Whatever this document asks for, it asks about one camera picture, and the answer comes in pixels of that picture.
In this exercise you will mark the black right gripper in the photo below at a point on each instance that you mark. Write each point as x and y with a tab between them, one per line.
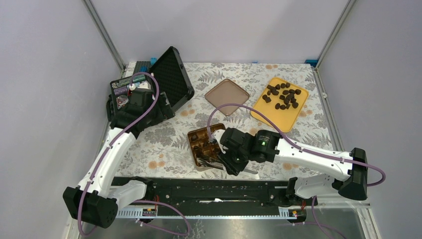
233	169

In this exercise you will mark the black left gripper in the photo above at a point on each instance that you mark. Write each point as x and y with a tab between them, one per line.
164	112

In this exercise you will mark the long metal tongs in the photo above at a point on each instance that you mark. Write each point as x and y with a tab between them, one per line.
231	167

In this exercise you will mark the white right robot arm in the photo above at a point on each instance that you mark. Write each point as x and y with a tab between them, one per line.
341	172

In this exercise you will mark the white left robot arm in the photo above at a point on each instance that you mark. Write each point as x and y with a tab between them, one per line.
90	201

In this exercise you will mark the gold chocolate tin box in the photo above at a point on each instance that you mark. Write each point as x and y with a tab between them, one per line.
202	146

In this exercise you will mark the black open hard case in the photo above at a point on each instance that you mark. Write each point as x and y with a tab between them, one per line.
167	74

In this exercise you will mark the brown square tin lid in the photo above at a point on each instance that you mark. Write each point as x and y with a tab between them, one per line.
226	92

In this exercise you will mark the yellow plastic tray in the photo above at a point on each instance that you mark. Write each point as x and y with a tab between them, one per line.
281	102

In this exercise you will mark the floral tablecloth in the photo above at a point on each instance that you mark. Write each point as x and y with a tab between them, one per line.
163	150

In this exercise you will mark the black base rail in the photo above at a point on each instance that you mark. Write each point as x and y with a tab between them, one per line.
211	199

